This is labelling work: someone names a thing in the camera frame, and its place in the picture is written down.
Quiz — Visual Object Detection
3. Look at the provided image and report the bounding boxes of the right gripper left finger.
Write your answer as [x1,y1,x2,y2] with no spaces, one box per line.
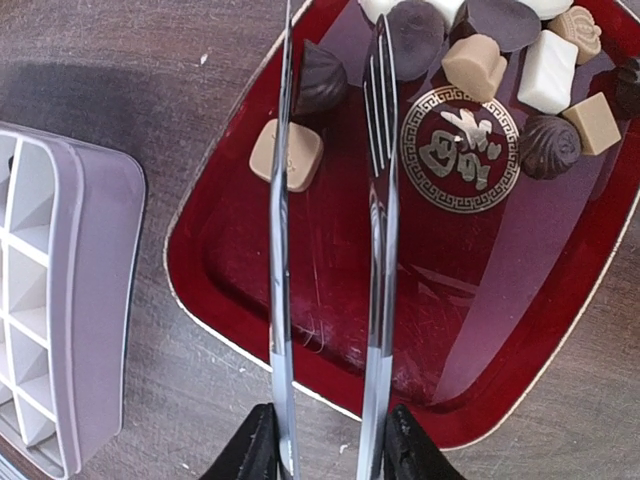
[200,403,278,480]

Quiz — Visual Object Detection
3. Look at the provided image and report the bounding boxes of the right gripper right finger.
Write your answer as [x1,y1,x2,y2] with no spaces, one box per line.
[383,404,465,480]

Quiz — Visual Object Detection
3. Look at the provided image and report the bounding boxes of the white handled tongs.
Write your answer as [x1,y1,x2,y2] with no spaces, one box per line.
[269,14,399,479]

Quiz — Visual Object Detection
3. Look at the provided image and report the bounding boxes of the red chocolate tray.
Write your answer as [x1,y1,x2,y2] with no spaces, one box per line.
[166,1,639,448]

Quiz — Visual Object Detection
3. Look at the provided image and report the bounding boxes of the tin box with dividers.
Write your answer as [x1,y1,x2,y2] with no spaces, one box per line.
[1,123,146,479]

